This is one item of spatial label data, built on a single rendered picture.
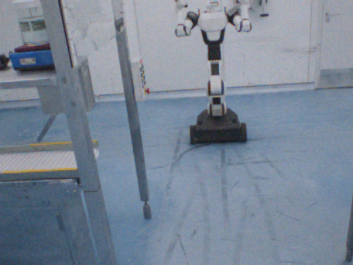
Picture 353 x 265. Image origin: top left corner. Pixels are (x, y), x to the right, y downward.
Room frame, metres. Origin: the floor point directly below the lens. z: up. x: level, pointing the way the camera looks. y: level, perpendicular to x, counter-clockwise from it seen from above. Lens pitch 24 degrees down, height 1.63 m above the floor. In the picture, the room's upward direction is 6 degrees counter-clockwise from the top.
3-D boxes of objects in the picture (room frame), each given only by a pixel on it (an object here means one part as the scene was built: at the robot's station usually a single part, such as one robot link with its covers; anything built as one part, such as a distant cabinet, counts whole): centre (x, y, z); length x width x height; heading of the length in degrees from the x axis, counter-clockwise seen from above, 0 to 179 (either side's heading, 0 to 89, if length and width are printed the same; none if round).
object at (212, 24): (3.76, -0.50, 1.15); 0.34 x 0.30 x 0.36; 82
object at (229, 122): (3.67, -0.49, 0.19); 0.64 x 0.52 x 0.33; 172
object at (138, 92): (2.29, 0.19, 1.05); 0.17 x 0.06 x 0.26; 174
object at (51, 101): (1.58, 0.47, 1.22); 0.22 x 0.11 x 0.20; 84
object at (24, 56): (1.50, 0.50, 1.39); 0.21 x 0.20 x 0.09; 174
